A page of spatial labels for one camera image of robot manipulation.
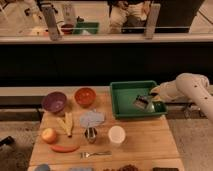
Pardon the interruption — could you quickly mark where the purple bowl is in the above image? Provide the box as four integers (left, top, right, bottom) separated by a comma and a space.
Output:
41, 91, 67, 113

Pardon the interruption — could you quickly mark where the dark rectangular object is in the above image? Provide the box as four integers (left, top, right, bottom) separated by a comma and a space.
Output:
152, 167, 179, 171

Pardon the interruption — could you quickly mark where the white plastic cup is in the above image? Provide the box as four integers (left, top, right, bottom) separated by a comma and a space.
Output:
108, 126, 126, 147

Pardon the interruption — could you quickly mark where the background red bowl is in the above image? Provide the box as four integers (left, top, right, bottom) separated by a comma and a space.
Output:
61, 24, 73, 34

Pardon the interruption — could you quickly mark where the metal post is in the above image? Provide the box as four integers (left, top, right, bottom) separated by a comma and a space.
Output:
42, 5, 61, 41
145, 3, 161, 39

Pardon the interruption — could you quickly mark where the blue round object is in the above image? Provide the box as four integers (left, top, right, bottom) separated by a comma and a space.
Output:
34, 164, 51, 171

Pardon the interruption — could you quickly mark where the blue grey cloth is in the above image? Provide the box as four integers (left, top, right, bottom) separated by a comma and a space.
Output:
79, 110, 105, 128

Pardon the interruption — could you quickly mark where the metal cup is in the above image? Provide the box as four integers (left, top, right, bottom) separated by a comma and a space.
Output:
84, 127, 97, 143

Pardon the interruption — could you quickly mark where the brown snack pile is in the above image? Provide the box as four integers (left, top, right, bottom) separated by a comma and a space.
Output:
103, 164, 139, 171

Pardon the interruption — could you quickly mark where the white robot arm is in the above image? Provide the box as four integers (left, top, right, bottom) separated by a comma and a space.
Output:
150, 73, 213, 123

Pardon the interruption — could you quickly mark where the green plastic tray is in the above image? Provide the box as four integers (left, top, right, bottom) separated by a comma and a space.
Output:
110, 80, 167, 119

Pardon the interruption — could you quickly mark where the black object on floor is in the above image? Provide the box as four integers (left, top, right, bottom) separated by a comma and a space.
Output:
0, 136, 15, 147

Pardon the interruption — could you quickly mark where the silver fork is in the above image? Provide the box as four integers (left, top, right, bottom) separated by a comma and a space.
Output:
80, 151, 111, 159

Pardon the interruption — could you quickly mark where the left metal post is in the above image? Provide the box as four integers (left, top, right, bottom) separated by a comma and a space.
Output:
42, 5, 61, 41

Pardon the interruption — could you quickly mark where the seated person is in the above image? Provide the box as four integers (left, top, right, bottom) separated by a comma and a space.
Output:
107, 0, 151, 34

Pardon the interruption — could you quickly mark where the red apple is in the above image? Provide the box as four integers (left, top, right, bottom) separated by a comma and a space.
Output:
41, 128, 57, 144

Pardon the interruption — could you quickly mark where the background green bin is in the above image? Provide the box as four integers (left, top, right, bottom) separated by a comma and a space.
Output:
73, 22, 99, 34

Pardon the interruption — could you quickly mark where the blue flat object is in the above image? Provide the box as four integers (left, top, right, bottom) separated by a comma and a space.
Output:
68, 167, 93, 171

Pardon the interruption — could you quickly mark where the right metal post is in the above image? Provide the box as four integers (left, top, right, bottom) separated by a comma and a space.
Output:
145, 3, 161, 39

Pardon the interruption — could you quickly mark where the orange bowl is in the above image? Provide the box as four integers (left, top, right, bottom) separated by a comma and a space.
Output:
74, 87, 96, 108

